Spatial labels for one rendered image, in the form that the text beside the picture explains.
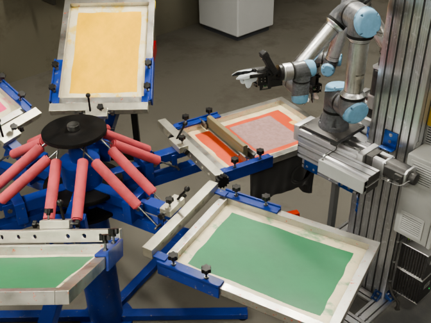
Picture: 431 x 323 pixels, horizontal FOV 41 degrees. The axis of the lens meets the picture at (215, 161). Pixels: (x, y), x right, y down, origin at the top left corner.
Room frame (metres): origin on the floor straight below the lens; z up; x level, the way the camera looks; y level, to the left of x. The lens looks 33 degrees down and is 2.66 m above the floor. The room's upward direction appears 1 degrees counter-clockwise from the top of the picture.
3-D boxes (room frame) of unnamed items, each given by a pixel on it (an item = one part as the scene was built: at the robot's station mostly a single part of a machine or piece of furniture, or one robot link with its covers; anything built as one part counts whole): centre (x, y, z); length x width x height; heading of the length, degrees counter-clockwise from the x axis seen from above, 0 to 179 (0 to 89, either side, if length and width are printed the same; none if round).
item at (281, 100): (2.91, -0.24, 0.97); 0.79 x 0.58 x 0.04; 119
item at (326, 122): (2.48, -0.59, 1.31); 0.15 x 0.15 x 0.10
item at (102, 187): (2.39, 0.68, 0.99); 0.82 x 0.79 x 0.12; 119
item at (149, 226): (2.07, 0.14, 0.90); 1.24 x 0.06 x 0.06; 59
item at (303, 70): (2.27, -0.38, 1.65); 0.11 x 0.08 x 0.09; 108
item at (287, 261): (1.93, -0.10, 1.05); 1.08 x 0.61 x 0.23; 59
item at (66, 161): (2.39, 0.68, 0.68); 0.40 x 0.40 x 1.35
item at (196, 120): (3.03, 0.10, 0.97); 0.30 x 0.05 x 0.07; 119
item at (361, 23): (2.35, -0.63, 1.63); 0.15 x 0.12 x 0.55; 18
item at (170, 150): (2.63, 0.25, 1.02); 0.17 x 0.06 x 0.05; 119
